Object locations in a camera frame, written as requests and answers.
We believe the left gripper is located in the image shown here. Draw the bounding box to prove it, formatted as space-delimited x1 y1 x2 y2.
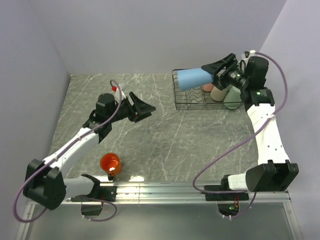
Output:
108 91 156 123

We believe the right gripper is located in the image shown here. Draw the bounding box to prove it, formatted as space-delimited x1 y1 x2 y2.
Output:
201 53 249 91

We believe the salmon pink plastic cup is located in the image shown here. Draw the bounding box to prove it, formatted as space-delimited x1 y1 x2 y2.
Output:
202 83 214 93

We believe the beige plastic cup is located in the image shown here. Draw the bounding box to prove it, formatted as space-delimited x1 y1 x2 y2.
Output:
210 86 228 102

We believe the blue plastic cup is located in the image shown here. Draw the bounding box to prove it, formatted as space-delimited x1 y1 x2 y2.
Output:
177 68 213 91

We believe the tall green plastic cup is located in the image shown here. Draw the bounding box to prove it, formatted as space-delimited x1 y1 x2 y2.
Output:
223 86 242 110

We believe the orange glass mug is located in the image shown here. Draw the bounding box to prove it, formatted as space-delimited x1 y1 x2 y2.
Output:
100 152 122 181

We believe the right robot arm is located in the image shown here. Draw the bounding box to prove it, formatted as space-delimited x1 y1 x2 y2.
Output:
199 50 299 200

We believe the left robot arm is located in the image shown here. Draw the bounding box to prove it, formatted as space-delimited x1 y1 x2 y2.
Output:
22 92 156 210

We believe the black wire dish rack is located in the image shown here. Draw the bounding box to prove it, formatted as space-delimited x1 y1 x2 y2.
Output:
171 69 236 112

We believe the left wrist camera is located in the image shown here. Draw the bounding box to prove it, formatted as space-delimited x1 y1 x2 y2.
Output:
111 83 127 101

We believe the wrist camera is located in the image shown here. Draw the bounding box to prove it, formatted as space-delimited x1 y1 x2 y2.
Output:
111 83 127 101
241 50 256 60

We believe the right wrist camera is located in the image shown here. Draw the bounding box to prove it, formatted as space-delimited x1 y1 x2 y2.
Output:
241 50 256 60

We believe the aluminium mounting rail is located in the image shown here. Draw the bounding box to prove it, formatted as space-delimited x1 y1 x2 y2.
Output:
27 181 292 206

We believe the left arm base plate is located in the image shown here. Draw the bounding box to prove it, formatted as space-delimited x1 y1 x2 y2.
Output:
70 185 117 217

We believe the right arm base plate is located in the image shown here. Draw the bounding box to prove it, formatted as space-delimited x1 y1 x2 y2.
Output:
205 191 249 218

